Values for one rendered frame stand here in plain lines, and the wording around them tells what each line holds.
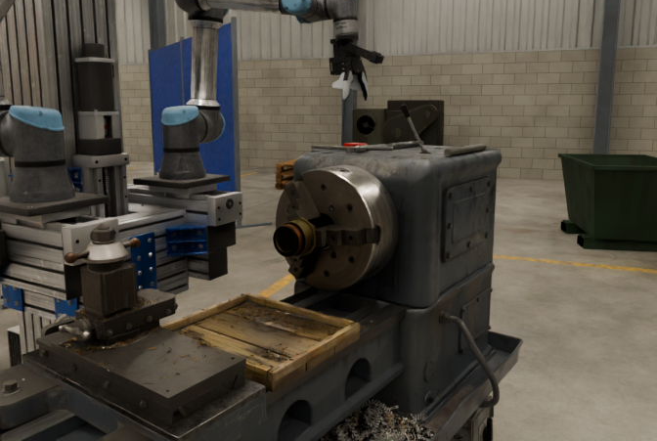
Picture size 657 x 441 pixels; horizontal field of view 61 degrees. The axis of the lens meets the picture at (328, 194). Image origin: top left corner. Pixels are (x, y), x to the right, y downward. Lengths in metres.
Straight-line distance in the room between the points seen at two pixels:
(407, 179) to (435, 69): 10.14
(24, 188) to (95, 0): 0.64
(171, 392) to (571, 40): 10.87
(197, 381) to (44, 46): 1.12
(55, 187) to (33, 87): 0.39
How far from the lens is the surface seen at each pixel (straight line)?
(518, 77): 11.36
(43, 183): 1.52
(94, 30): 1.88
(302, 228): 1.31
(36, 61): 1.79
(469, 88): 11.43
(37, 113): 1.52
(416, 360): 1.57
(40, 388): 1.14
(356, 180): 1.38
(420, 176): 1.43
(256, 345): 1.25
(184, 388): 0.92
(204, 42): 1.97
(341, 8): 1.78
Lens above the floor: 1.40
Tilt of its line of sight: 9 degrees down
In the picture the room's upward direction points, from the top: straight up
